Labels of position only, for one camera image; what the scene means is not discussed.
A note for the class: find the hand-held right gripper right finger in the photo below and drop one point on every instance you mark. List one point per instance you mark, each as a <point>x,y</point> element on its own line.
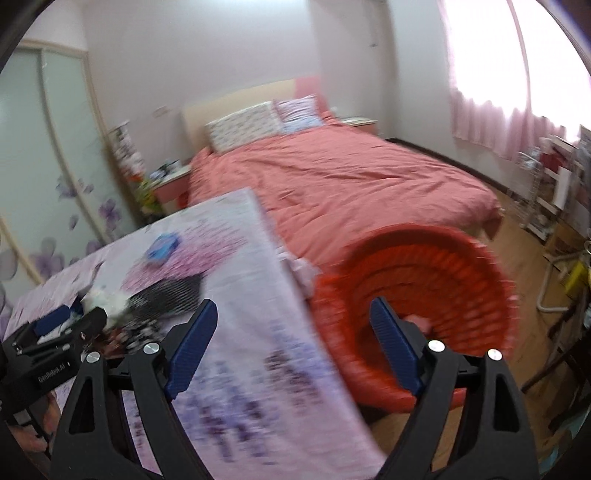
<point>392,350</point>

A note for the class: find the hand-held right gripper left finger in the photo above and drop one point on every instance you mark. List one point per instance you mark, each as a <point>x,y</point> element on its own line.
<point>191,350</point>

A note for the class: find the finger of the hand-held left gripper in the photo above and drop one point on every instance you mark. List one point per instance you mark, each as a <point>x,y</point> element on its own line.
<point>51,323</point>
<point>92,325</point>

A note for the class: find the cream white sock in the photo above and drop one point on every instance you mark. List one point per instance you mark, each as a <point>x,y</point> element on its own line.
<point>106,300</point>

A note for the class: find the black hairbrush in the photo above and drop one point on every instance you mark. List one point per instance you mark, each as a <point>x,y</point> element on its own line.
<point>166,290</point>

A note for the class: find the red plastic basket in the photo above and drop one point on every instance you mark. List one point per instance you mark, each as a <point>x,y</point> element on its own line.
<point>438,272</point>

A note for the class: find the floral printed tablecloth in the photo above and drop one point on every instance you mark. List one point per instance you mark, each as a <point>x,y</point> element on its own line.
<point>258,323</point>

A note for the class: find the blue plastic ball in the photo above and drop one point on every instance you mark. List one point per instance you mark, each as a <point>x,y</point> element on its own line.
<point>161,248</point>

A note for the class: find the potted plant with flowers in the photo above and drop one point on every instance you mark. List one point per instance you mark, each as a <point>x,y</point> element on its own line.
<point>147,196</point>

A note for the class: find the pink and white nightstand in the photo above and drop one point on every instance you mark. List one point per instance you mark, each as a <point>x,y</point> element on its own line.
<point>171,189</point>
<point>360,124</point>

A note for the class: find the wardrobe with floral sliding doors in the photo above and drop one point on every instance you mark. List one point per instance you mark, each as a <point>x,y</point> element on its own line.
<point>55,161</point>

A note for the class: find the salmon pink bedspread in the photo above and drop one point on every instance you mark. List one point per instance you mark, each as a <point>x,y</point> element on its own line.
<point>346,184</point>

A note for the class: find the yellow bottle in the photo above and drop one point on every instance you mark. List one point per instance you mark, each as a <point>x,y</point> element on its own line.
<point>576,277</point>

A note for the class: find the white printed pillow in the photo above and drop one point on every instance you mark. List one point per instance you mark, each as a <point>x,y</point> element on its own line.
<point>242,127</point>

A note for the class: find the cluttered storage shelf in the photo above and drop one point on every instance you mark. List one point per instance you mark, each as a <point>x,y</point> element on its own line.
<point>558,180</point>

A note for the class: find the striped pastel pillow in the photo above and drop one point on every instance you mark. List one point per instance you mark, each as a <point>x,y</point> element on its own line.
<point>300,115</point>

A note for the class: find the bed with cream headboard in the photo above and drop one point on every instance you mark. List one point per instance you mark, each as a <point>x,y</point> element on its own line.
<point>231,99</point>

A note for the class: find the pink window curtain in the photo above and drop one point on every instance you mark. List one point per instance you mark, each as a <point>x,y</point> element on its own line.
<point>498,92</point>

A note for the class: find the hanging wall calendar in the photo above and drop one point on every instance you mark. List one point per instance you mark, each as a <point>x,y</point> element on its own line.
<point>125,145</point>

